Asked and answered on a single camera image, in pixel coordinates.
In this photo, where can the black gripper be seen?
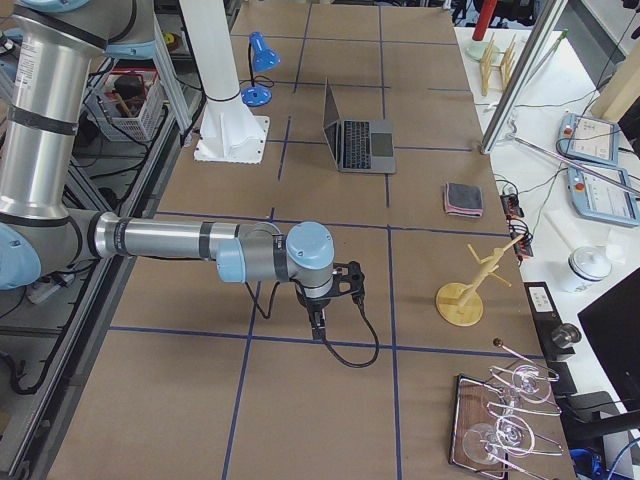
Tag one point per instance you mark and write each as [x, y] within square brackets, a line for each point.
[309, 303]

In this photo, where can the grey laptop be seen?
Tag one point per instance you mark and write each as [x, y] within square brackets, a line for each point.
[357, 146]

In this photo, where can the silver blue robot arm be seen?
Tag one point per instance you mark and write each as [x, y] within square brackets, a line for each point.
[40, 235]

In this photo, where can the wooden mug tree stand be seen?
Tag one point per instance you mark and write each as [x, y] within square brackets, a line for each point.
[460, 304]

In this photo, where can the grey pink folded cloth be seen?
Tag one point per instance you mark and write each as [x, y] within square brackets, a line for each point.
[463, 200]

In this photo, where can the lower clear wine glass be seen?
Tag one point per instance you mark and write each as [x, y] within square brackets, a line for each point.
[508, 436]

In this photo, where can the clear wine glass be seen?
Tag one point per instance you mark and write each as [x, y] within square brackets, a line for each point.
[529, 382]
[508, 436]

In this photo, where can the wine glass rack tray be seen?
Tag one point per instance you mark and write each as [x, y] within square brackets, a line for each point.
[480, 401]

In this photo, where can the upper clear wine glass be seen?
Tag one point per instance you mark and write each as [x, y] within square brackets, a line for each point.
[529, 382]

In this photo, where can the black orange power strip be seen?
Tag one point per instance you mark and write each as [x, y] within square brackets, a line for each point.
[517, 226]

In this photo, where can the black box with knob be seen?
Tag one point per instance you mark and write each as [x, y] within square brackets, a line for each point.
[557, 338]

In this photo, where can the blue desk lamp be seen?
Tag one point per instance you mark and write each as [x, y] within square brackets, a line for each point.
[261, 58]

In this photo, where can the white lidded ceramic jar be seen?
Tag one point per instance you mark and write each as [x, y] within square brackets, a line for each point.
[586, 266]

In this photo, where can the white plastic basket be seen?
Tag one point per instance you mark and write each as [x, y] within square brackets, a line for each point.
[127, 104]

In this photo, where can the black monitor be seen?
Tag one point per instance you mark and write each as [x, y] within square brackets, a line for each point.
[611, 326]

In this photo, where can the pale green plate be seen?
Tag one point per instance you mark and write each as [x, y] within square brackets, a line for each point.
[476, 49]

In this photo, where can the lower teach pendant tablet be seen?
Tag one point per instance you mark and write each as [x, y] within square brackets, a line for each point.
[595, 195]

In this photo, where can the teach pendant tablet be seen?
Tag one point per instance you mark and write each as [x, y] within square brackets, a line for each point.
[589, 139]
[595, 195]

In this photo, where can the wooden dish rack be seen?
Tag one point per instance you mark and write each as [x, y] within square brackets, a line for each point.
[493, 59]

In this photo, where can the upper teach pendant tablet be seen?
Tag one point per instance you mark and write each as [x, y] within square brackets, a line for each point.
[589, 139]

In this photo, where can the red cylinder bottle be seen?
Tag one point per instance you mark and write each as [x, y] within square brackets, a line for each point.
[485, 17]

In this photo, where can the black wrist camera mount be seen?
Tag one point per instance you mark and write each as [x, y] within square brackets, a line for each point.
[348, 279]

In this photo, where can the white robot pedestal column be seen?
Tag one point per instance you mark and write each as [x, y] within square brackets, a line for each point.
[229, 132]

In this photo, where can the aluminium frame post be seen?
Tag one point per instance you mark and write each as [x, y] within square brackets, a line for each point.
[537, 40]

